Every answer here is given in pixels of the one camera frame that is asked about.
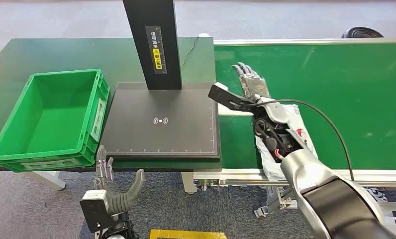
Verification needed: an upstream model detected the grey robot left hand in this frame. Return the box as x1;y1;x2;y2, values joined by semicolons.
94;145;146;216

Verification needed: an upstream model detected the white courier package bag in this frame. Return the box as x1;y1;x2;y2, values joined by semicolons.
253;97;319;183

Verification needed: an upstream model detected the yellow black floor marker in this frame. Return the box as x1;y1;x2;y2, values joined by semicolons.
149;229;228;239

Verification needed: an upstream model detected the black inbound scanning machine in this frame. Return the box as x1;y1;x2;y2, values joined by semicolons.
97;0;222;162

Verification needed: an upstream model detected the black right camera cable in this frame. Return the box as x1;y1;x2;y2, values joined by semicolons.
250;99;356;182

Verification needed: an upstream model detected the white slanted table leg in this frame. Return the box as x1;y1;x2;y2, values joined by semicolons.
23;171;67;191

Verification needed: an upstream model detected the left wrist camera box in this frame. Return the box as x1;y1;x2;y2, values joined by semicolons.
79;189;112;234

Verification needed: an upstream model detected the yellow black machine label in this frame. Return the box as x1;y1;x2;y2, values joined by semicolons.
145;25;168;75

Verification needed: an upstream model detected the white upright table leg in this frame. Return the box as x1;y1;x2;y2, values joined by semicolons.
181;172;198;195

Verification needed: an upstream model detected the green plastic crate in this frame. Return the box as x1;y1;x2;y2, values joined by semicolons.
0;68;110;173

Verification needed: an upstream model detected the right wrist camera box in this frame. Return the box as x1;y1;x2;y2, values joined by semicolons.
207;82;256;113

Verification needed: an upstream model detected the green conveyor belt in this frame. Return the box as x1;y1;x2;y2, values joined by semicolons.
213;43;396;171

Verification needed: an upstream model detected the black ribbed round base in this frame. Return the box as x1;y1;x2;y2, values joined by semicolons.
341;27;384;39

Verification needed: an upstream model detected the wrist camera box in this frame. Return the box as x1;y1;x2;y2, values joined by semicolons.
207;82;256;113
79;189;112;234

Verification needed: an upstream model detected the thin black table wire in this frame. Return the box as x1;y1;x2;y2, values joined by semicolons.
181;36;199;70

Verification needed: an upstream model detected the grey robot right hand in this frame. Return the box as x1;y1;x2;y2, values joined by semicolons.
232;62;272;101

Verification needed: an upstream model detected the aluminium conveyor frame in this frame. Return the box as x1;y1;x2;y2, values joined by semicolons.
193;38;396;219

